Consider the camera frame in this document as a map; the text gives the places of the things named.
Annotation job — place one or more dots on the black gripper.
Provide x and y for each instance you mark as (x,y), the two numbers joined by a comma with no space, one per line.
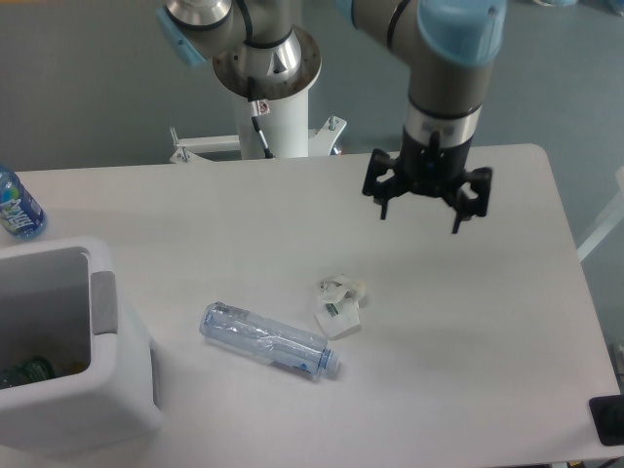
(429,171)

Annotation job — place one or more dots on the crushed clear plastic bottle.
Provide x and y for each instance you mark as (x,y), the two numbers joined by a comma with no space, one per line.
(270,340)

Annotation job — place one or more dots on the white paper wrapper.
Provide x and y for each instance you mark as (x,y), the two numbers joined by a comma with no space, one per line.
(337,305)

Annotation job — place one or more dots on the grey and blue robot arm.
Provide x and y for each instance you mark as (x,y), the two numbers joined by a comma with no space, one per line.
(268,54)

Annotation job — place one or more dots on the green bottle inside trash can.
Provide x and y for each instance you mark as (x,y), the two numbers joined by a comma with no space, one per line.
(32,370)

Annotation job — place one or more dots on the white frame at right edge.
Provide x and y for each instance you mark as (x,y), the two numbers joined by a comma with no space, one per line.
(607,219)

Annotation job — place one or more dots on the white plastic trash can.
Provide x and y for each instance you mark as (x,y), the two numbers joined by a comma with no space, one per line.
(60,301)

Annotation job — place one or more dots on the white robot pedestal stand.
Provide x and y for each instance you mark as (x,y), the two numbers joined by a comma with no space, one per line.
(266,128)

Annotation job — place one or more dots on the black device at table corner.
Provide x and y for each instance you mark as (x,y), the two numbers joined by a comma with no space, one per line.
(607,413)

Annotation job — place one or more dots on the blue labelled drink bottle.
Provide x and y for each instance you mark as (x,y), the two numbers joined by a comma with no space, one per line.
(21,216)

